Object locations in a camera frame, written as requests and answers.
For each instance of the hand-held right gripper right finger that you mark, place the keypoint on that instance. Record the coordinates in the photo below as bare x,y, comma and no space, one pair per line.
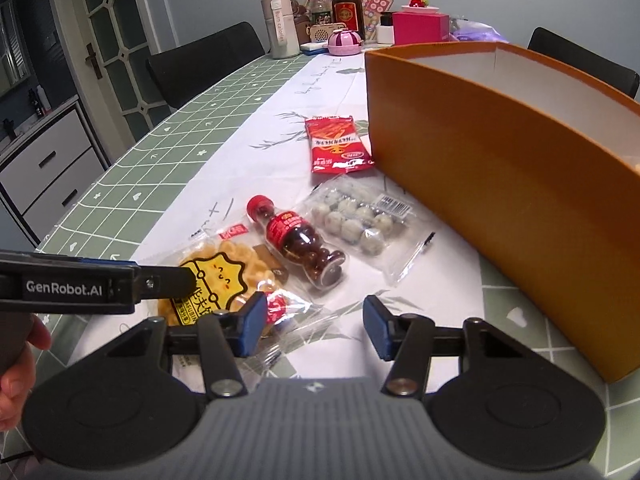
377,327

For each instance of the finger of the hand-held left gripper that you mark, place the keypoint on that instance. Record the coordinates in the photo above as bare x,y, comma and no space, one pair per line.
110,262
167,282

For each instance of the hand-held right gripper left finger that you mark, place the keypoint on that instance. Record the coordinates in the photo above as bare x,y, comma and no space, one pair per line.
255,325

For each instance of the yellow waffle cookie packet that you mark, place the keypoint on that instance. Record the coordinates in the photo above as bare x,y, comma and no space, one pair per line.
220,270

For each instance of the orange cardboard box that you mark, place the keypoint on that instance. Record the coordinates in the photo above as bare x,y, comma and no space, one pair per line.
500,185

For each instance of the person's left hand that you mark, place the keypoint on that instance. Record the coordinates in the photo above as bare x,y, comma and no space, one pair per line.
20,390

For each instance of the small red-capped candy bottle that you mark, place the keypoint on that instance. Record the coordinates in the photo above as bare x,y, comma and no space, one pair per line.
295,240

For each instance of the white drawer cabinet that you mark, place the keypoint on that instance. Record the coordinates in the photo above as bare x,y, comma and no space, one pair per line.
50,170

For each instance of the clear bag of white balls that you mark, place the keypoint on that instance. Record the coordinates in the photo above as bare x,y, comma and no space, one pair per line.
350,220

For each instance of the small dark bottle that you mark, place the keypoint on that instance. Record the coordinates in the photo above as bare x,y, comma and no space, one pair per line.
8,129
39,102

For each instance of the red snack packet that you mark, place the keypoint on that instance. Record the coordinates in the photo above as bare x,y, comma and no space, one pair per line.
337,145

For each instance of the black chair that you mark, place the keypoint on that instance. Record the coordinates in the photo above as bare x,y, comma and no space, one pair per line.
200,65
585,60

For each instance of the glass panel door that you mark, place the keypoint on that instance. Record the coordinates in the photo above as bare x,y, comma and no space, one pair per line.
120,35

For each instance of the small blue flat case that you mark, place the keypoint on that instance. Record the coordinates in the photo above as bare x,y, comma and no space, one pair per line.
312,48

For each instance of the white pink water bottle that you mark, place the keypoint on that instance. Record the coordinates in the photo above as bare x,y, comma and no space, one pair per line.
280,20

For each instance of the pink round container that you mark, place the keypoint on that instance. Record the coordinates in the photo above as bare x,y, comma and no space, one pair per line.
344,42

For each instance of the brown figurine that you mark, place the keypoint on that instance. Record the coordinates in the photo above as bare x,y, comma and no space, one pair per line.
301,20

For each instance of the small cream radio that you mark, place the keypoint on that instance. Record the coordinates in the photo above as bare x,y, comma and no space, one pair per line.
326,34

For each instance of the small white jar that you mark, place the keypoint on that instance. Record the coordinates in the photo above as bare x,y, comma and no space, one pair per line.
385,30

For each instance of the pink square box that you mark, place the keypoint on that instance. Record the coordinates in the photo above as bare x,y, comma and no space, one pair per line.
420,29

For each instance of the purple tissue pack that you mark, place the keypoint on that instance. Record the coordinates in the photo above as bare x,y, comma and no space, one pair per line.
475,32

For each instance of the green label plastic bottle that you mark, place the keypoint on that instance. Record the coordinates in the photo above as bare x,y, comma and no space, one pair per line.
319,7

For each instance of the brown glass liquor bottle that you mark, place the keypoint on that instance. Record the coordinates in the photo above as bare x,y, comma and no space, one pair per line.
348,10

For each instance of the colourful dotted card board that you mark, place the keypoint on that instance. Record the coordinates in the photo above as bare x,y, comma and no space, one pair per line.
376,7

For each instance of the white dish with strawberry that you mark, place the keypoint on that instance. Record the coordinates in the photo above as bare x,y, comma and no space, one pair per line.
419,4

